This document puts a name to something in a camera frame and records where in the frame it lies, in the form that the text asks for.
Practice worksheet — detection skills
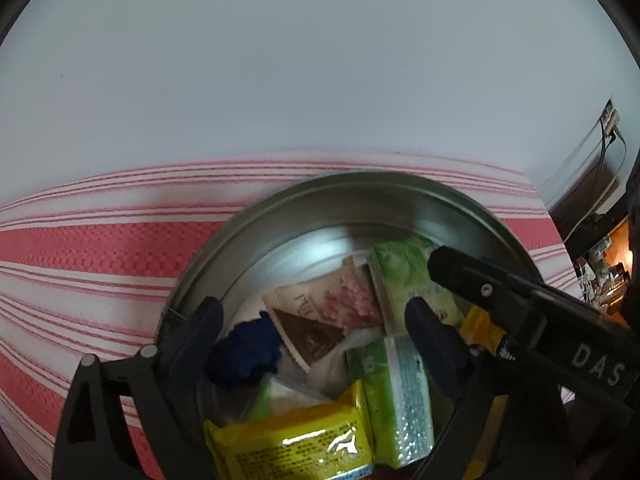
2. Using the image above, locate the pink striped cloth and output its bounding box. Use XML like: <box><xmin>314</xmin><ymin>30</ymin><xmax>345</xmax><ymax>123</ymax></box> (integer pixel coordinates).
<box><xmin>0</xmin><ymin>152</ymin><xmax>581</xmax><ymax>480</ymax></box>

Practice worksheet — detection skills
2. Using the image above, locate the green dotted tissue pack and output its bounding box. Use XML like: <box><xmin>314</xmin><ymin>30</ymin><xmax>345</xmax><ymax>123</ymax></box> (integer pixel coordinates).
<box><xmin>345</xmin><ymin>334</ymin><xmax>436</xmax><ymax>470</ymax></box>

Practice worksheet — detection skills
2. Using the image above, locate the beige sachet with pink flowers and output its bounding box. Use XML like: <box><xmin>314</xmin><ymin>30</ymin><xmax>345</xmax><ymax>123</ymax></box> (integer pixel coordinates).
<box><xmin>261</xmin><ymin>256</ymin><xmax>383</xmax><ymax>373</ymax></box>

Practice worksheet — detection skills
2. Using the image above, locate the round metal cookie tin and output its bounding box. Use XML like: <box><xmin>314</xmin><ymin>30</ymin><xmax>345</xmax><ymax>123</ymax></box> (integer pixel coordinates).
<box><xmin>159</xmin><ymin>171</ymin><xmax>548</xmax><ymax>480</ymax></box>

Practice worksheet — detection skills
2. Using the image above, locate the yellow sponge with green scourer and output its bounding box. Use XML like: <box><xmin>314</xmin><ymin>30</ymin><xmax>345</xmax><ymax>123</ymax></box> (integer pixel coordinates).
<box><xmin>457</xmin><ymin>305</ymin><xmax>511</xmax><ymax>480</ymax></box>

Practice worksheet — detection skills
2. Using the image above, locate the black cable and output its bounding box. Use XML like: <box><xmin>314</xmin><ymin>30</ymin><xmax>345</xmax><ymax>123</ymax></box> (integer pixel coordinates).
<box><xmin>592</xmin><ymin>130</ymin><xmax>609</xmax><ymax>221</ymax></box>

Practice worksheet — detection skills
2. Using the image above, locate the clear plastic bag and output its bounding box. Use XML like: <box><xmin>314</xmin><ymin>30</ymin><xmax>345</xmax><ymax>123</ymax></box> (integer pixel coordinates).
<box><xmin>235</xmin><ymin>372</ymin><xmax>333</xmax><ymax>423</ymax></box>

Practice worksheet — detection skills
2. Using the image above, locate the dark blue cloth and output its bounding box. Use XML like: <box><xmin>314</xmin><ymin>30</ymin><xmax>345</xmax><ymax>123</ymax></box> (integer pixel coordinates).
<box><xmin>205</xmin><ymin>312</ymin><xmax>283</xmax><ymax>390</ymax></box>

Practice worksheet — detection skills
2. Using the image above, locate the yellow snack packet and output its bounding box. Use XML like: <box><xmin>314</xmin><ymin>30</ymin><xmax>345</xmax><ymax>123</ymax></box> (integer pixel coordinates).
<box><xmin>204</xmin><ymin>379</ymin><xmax>375</xmax><ymax>480</ymax></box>

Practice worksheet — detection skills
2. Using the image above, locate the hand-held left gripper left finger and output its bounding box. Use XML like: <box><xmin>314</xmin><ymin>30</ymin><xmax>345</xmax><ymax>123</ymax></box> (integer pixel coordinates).
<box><xmin>52</xmin><ymin>297</ymin><xmax>224</xmax><ymax>480</ymax></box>

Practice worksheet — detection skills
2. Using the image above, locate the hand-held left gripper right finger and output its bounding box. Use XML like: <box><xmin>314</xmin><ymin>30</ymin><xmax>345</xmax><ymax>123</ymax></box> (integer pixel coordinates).
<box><xmin>404</xmin><ymin>297</ymin><xmax>573</xmax><ymax>480</ymax></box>

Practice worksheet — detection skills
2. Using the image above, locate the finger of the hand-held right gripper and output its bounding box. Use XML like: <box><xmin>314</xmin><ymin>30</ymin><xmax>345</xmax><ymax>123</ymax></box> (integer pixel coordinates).
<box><xmin>428</xmin><ymin>246</ymin><xmax>532</xmax><ymax>332</ymax></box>

